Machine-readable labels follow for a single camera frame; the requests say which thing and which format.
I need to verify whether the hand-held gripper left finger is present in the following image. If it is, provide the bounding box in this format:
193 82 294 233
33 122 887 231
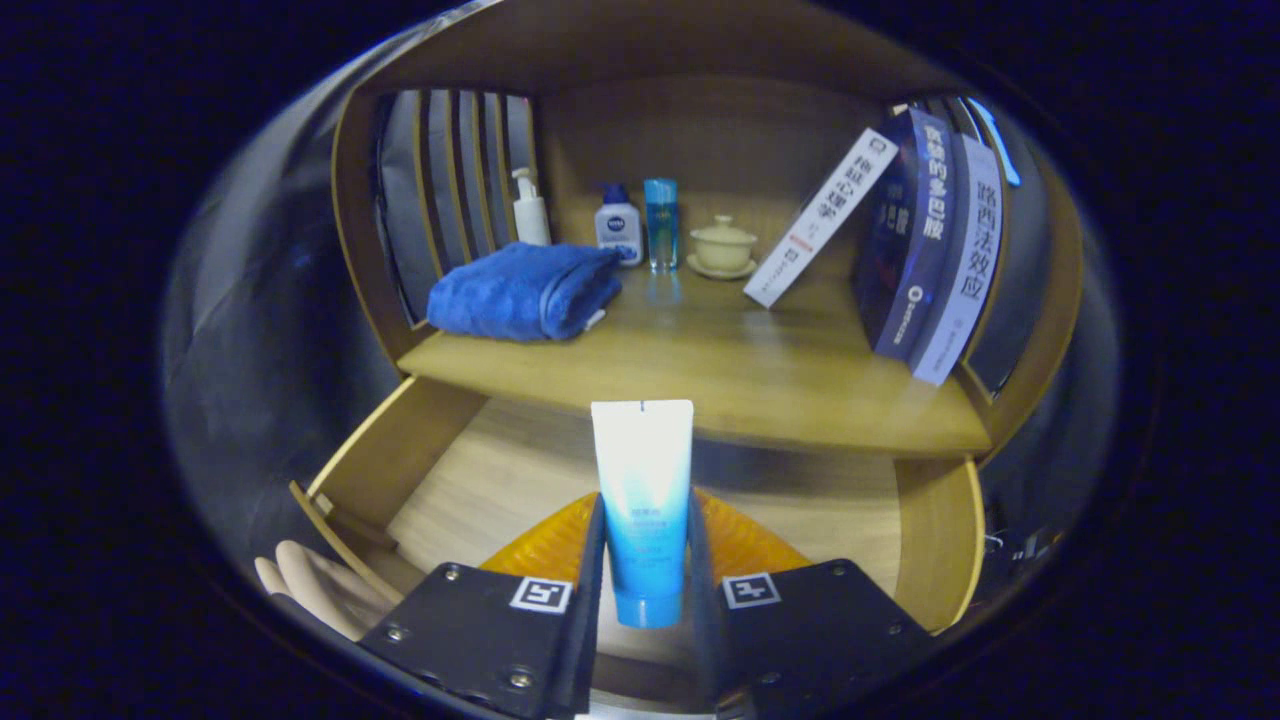
358 492 608 719

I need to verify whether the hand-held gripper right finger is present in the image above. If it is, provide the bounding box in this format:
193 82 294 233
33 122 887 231
686 488 941 719

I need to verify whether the blue and white tube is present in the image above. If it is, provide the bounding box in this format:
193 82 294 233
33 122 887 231
590 400 695 629

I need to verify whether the wooden countertop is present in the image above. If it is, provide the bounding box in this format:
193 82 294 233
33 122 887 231
398 262 993 459

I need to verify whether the wooden cabinet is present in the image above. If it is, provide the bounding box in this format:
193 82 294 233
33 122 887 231
330 0 1086 471

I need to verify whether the beige curved chair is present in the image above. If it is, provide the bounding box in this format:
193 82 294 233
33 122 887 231
255 540 396 643

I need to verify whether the blue folded towel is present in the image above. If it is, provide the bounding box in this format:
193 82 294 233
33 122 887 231
427 242 623 343

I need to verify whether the beige lidded teacup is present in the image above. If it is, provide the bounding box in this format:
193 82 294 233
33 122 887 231
686 215 759 281

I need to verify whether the white bottle with blue cap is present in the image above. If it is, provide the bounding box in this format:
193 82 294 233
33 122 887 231
594 183 644 267

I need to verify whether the clear blue bottle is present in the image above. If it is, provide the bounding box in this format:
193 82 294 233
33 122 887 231
643 178 680 273

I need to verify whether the white pump bottle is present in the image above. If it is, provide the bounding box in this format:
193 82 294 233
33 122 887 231
512 167 552 247

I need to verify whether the white book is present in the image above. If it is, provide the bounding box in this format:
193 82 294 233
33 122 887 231
744 127 899 309

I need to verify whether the dark blue book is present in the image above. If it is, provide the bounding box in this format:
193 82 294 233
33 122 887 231
852 107 963 361

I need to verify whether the light purple book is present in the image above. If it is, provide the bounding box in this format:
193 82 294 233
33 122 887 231
908 135 1004 387

